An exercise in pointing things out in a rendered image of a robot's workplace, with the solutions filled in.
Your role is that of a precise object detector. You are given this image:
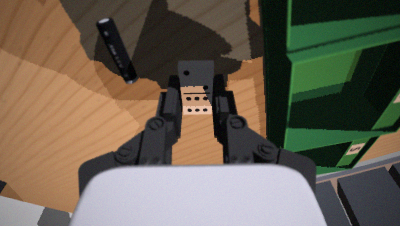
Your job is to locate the green open bin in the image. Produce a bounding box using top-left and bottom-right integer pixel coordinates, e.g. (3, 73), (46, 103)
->
(261, 0), (400, 175)

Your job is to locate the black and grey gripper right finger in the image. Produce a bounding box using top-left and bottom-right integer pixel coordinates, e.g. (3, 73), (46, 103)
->
(212, 74), (316, 195)

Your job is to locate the dark grey and tan domino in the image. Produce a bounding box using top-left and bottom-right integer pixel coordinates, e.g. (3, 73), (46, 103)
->
(178, 60), (214, 115)

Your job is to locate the black battery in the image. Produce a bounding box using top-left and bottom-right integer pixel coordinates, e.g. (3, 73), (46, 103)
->
(96, 18), (138, 84)

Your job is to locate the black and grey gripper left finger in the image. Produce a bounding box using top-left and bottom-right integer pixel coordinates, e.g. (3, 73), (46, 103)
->
(78, 75), (183, 197)

